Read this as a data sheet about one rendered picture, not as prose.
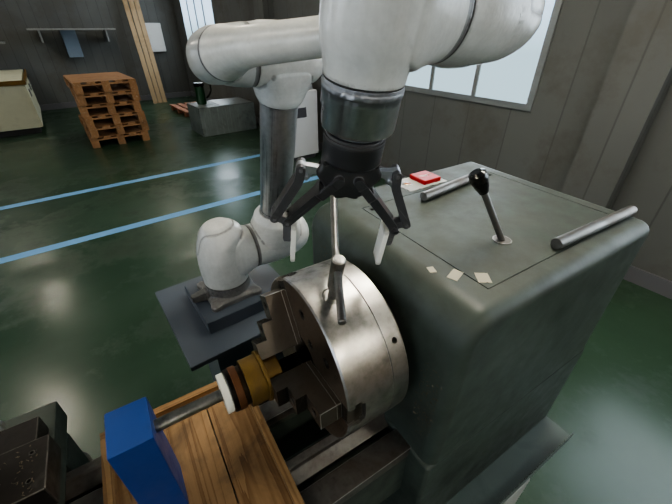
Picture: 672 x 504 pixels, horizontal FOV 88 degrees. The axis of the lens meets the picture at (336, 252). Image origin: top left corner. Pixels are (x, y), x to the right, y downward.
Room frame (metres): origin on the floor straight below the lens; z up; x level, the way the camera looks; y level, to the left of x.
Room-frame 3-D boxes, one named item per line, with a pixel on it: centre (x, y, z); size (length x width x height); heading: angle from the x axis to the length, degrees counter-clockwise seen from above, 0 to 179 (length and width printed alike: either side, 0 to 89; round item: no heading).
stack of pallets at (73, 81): (6.17, 3.80, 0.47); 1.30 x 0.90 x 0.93; 37
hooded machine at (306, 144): (5.10, 0.65, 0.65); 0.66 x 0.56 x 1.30; 37
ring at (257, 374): (0.39, 0.15, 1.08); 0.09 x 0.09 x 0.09; 32
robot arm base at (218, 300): (0.97, 0.41, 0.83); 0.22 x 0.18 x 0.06; 127
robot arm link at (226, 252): (0.99, 0.38, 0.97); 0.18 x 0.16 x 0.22; 123
